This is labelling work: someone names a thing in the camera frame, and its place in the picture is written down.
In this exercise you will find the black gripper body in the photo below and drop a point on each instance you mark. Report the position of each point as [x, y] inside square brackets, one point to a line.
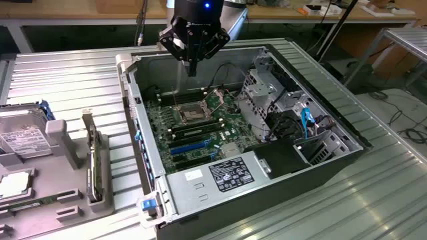
[196, 15]

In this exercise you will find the Nvidia Quadro graphics card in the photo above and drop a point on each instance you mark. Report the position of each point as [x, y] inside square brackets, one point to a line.
[93, 155]

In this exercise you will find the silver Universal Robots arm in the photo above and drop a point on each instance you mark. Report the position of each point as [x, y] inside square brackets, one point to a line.
[235, 17]

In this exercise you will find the wooden workbench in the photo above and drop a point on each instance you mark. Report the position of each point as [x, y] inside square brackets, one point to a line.
[283, 13]

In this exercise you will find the metal socket cover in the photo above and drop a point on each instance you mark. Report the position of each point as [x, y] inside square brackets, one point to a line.
[214, 100]

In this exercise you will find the thin locking lever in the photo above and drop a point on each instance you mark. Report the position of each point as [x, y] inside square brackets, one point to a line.
[174, 100]

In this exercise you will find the black RAM slot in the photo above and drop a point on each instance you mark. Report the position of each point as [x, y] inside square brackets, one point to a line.
[182, 99]
[194, 125]

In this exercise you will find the silver drive cage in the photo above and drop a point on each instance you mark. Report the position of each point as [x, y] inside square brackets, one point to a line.
[256, 100]

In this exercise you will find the CPU socket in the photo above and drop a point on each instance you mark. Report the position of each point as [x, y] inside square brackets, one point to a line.
[190, 113]

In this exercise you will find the orange white small box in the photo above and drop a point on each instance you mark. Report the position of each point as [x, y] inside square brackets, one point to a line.
[313, 10]

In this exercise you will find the green motherboard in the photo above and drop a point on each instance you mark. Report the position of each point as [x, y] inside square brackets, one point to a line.
[233, 125]

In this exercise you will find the blue card retainer clip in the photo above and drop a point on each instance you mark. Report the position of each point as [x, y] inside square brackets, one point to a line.
[136, 130]
[145, 158]
[141, 147]
[150, 172]

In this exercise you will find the black slanted pole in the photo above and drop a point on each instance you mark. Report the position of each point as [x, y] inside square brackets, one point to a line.
[340, 22]

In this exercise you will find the brown cardboard carton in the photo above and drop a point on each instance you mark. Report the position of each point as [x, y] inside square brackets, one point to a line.
[353, 42]

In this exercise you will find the black expansion slot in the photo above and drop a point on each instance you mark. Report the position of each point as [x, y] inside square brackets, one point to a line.
[184, 143]
[190, 159]
[193, 166]

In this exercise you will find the black box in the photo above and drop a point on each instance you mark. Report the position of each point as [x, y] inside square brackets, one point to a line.
[353, 71]

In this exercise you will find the blue expansion slot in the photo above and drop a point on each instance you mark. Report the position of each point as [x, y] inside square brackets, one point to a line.
[186, 148]

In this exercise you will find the silver chipset heat sink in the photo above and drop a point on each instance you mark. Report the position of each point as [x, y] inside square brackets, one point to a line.
[229, 149]

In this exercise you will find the white flat box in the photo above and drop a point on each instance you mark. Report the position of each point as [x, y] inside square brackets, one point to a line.
[376, 11]

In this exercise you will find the silver disk bay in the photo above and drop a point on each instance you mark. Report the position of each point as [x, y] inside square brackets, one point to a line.
[329, 147]

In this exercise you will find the silver power supply unit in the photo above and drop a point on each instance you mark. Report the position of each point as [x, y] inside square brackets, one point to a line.
[186, 190]

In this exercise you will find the blue case latch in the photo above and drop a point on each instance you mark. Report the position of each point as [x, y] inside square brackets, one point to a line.
[148, 205]

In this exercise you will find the open black PC case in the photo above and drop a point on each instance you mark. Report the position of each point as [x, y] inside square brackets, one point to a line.
[300, 195]

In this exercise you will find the silver CPU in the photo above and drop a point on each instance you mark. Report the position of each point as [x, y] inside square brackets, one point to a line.
[13, 183]

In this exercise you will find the green RAM stick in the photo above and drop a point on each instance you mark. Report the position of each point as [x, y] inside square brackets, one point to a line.
[33, 203]

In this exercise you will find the grey parts rack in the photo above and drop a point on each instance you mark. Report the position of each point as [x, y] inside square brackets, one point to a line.
[49, 212]

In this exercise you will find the aluminium frame table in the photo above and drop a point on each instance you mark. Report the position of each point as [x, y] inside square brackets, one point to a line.
[400, 35]

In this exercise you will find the hard disk with blue bracket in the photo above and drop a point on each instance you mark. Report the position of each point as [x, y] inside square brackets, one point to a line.
[20, 130]

